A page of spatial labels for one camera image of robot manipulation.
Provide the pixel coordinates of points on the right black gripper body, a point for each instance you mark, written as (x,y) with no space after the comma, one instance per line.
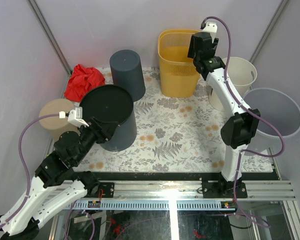
(191,52)

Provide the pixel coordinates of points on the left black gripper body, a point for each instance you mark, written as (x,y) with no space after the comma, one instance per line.
(89,139)

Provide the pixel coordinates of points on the beige bin with black rim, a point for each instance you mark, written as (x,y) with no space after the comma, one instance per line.
(56,126)

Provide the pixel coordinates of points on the large dark navy bin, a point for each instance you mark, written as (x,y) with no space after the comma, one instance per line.
(111,103)

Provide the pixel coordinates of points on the yellow mesh basket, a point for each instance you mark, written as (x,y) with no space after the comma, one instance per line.
(178,75)

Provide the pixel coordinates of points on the cream white bin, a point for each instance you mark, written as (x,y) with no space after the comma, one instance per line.
(242,74)

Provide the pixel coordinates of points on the slate blue tapered bin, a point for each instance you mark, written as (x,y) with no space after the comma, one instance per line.
(127,73)

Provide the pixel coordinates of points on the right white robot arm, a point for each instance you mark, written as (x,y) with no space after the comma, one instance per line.
(240,127)

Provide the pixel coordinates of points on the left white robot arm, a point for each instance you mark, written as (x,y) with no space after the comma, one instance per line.
(55,185)

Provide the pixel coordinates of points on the crumpled red cloth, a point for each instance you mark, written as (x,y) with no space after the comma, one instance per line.
(83,80)

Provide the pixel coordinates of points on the floral patterned table mat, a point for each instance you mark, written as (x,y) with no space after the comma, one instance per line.
(173,134)

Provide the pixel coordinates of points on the translucent grey bin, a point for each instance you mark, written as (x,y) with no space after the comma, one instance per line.
(278,109)

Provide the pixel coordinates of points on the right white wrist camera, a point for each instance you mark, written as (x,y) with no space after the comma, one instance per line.
(209,27)

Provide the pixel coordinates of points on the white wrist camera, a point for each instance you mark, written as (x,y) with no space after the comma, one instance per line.
(74,117)
(209,27)

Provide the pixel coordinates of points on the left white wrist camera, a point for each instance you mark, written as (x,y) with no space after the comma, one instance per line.
(74,117)

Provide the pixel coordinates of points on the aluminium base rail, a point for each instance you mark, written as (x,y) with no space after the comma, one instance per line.
(187,195)

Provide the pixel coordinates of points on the right aluminium frame post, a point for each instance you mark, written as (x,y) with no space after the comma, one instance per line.
(270,27)

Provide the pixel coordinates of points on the aluminium frame post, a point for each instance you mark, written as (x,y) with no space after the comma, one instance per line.
(49,35)
(270,27)

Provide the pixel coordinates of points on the left aluminium frame post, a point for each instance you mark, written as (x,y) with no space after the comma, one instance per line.
(49,35)

